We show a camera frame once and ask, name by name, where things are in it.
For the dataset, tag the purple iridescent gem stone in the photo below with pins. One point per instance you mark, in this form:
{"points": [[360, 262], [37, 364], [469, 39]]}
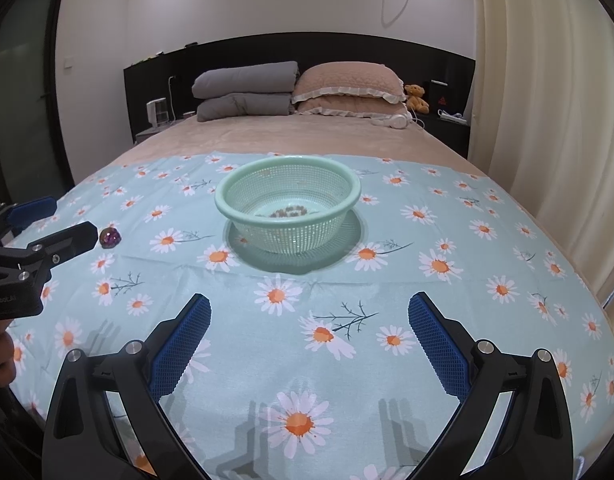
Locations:
{"points": [[110, 238]]}

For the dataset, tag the white power strip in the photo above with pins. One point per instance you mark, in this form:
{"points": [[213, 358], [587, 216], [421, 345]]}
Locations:
{"points": [[455, 117]]}

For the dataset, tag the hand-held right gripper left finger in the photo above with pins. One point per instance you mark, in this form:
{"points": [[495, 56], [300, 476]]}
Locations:
{"points": [[182, 345]]}

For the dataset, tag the pink ruffled pillow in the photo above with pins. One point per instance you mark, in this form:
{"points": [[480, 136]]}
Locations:
{"points": [[352, 107], [347, 80]]}

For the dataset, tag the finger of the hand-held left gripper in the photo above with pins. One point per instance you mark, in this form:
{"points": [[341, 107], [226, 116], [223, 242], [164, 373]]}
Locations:
{"points": [[34, 211], [67, 242]]}

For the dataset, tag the black nightstand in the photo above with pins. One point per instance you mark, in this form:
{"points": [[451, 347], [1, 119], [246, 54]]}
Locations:
{"points": [[447, 135]]}

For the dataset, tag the white humidifier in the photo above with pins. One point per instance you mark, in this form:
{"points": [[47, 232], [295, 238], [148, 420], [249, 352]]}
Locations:
{"points": [[158, 112]]}

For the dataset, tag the white headphones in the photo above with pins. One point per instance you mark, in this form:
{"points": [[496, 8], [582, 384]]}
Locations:
{"points": [[393, 121]]}

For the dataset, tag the black headboard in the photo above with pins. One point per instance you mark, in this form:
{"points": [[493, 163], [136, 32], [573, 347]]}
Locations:
{"points": [[337, 50]]}

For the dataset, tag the brown teddy bear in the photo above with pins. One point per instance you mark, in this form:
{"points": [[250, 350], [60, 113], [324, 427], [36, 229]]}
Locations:
{"points": [[417, 99]]}

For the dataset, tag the beige bed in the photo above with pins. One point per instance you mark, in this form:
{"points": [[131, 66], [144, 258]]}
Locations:
{"points": [[297, 135]]}

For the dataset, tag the green plastic mesh basket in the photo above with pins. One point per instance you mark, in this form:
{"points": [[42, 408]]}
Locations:
{"points": [[287, 185]]}

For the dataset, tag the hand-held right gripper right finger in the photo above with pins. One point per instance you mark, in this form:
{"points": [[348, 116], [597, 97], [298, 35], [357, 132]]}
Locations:
{"points": [[437, 345]]}

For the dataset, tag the cream curtain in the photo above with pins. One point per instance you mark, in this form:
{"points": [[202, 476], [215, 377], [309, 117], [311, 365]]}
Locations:
{"points": [[547, 110]]}

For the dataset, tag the dark glass door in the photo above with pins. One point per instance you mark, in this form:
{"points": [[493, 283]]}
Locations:
{"points": [[27, 100]]}

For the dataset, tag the daisy printed blue cloth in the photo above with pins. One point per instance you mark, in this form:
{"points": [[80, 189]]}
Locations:
{"points": [[337, 285]]}

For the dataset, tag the black box red mark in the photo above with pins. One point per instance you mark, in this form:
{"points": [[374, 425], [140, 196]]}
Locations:
{"points": [[439, 97]]}

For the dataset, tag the grey folded quilt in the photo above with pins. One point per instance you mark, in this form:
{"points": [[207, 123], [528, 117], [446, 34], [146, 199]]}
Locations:
{"points": [[247, 80], [247, 107]]}

